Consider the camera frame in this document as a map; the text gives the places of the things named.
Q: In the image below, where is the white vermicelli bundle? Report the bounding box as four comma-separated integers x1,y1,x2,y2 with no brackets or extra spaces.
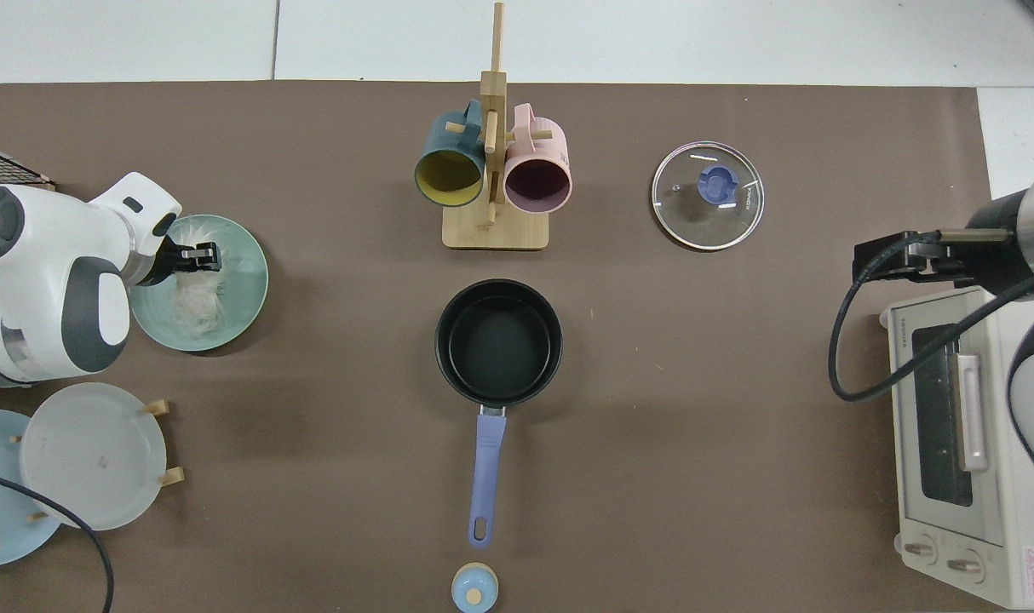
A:
164,217,230,337

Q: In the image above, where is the glass lid with blue knob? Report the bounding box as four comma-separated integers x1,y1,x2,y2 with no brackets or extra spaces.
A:
651,140,766,252

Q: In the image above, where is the pale green plate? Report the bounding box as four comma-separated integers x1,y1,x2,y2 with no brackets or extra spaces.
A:
129,214,270,353

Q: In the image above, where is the wooden plate rack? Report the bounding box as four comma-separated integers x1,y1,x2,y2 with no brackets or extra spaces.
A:
10,398,186,522

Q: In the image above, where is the grey white plate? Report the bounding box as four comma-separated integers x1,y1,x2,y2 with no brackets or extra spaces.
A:
19,382,168,532

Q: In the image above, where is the pale toaster oven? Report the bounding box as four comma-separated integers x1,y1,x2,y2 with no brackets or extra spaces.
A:
879,284,1034,610

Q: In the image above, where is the brown table cloth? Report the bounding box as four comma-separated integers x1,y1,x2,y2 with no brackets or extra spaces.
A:
0,81,1003,613

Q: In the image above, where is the dark teal cup yellow inside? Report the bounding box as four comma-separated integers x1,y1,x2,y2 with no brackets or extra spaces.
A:
413,100,487,209

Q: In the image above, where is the wooden cup stand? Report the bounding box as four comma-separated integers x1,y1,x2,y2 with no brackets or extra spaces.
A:
442,2,550,252

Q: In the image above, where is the pink cup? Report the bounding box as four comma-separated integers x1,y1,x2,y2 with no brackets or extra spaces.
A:
503,103,573,214

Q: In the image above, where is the small blue round thing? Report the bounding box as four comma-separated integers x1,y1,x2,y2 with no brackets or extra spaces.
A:
451,564,500,612

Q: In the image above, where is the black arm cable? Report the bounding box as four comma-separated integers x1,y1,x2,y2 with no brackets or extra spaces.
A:
0,468,115,613
828,230,1034,403

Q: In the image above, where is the wire basket with wooden floor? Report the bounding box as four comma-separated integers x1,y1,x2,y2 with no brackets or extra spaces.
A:
0,140,58,192

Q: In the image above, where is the black pot with purple handle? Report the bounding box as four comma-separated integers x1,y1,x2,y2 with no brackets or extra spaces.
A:
434,278,564,548

